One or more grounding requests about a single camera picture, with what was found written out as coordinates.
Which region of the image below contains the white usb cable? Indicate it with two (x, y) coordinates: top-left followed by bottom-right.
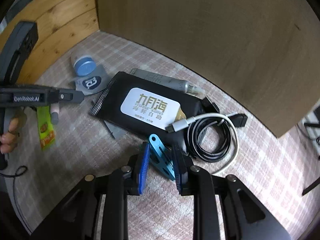
(164, 112), (239, 175)

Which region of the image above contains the pine wood board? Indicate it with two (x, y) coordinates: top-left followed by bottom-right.
(1, 0), (99, 83)

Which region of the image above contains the black snack pouch white label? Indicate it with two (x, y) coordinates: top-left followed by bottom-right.
(89, 72), (203, 150)

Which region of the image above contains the light blue metal bracket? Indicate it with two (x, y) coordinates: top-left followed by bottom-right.
(149, 134), (175, 181)

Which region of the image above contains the lime green tube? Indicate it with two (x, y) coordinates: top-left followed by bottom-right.
(36, 106), (55, 151)

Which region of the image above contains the grey sachet round logo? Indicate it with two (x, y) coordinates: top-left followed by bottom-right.
(73, 64), (111, 96)

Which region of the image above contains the small pink tube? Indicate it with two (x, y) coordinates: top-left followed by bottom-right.
(50, 103), (60, 125)

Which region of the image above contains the black tripod stand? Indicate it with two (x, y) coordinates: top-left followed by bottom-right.
(302, 178), (320, 196)

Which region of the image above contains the grey sachet on floor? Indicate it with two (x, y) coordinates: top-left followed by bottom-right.
(104, 121), (127, 140)

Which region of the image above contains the light wood cabinet panel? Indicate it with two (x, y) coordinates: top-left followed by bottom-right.
(98, 0), (319, 137)

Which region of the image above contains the silver grey tube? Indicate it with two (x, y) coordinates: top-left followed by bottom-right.
(130, 68), (205, 95)

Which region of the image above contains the person left hand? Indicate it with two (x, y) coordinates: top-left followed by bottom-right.
(1, 108), (27, 154)

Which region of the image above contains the white blue cap bottle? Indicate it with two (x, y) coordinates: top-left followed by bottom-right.
(71, 50), (97, 77)

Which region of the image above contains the black power strip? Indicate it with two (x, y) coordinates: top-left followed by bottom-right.
(302, 106), (319, 140)

